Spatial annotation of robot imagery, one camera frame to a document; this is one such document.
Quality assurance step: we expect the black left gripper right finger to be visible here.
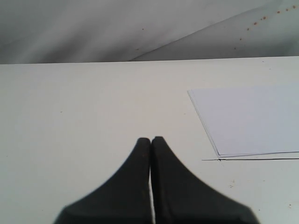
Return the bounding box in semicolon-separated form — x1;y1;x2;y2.
151;137;259;224

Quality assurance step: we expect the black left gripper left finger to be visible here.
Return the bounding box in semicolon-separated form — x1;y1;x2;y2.
55;138;151;224

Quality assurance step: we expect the white paper sheet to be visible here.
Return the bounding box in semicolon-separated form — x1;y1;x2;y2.
188;83;299;157

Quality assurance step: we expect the white backdrop sheet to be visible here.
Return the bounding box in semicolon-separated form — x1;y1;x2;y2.
0;0;299;64

